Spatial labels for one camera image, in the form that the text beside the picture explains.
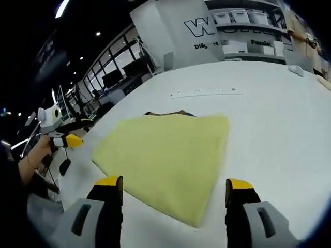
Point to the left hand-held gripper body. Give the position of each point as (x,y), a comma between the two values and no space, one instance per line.
(50,118)

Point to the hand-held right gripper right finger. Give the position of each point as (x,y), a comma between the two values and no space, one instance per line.
(238,211)

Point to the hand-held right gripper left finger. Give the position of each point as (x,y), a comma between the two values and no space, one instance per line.
(108,211)

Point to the yellow garment grey blue sleeves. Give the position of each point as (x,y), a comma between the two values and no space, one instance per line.
(165,155)

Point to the person's left hand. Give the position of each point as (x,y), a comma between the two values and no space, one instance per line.
(42,146)

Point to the black computer monitor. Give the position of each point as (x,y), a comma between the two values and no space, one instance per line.
(132,68)
(112,76)

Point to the grey office desk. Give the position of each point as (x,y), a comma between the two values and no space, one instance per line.
(129,86)

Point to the person's torso black clothing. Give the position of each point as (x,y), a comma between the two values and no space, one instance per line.
(10,180)

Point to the white metal rack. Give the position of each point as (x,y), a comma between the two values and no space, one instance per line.
(144,51)

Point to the white office chair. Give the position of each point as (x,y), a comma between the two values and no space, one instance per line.
(168,60)

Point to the long ceiling strip light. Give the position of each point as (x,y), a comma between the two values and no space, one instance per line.
(62,7)

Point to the white crumpled cloth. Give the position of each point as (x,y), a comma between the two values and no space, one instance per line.
(296,70)

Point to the beige cloth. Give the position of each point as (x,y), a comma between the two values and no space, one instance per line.
(324,82)

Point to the grey chair backrest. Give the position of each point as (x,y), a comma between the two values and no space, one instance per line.
(297,60)

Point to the wide white carton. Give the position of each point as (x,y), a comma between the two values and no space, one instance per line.
(235,48)

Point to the small white carton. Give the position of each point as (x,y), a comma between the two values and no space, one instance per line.
(269,50)
(279,49)

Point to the white storage box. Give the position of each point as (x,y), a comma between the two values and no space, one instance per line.
(259,17)
(240,16)
(222,17)

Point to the white storage shelf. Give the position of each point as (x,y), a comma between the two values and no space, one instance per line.
(240,25)

